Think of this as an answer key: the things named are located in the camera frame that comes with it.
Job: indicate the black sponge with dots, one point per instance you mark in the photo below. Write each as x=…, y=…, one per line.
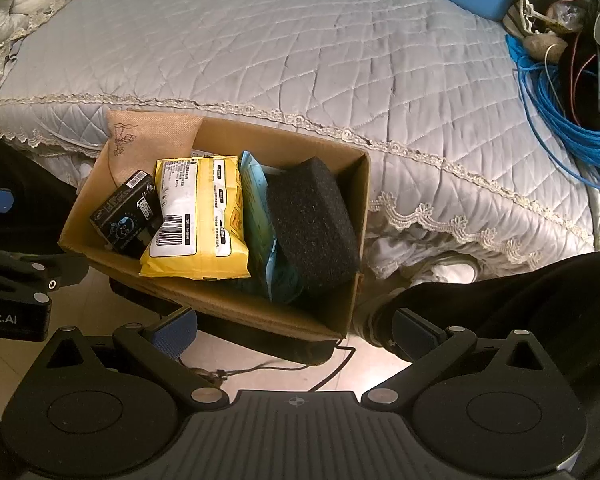
x=310, y=225

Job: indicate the person's right leg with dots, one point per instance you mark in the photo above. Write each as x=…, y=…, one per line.
x=530, y=290

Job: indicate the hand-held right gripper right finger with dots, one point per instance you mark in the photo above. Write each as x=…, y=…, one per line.
x=411, y=332

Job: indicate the person's left leg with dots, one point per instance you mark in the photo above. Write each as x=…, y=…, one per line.
x=30, y=185

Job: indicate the grey quilted bedspread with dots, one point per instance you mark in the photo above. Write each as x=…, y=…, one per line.
x=280, y=50

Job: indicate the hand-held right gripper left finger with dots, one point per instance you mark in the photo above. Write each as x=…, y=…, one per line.
x=177, y=334

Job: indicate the tan cloth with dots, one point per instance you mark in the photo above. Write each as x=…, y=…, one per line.
x=155, y=140

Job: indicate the small black box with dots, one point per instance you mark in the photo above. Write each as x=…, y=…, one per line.
x=125, y=215

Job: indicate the blue wet wipes pack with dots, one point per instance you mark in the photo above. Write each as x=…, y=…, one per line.
x=257, y=210

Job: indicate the cardboard box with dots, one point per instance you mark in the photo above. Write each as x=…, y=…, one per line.
x=260, y=310

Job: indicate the yellow wet wipes pack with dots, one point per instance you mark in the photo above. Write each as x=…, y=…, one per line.
x=195, y=210

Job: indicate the person's leg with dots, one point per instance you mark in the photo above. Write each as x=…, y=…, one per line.
x=530, y=290
x=30, y=185

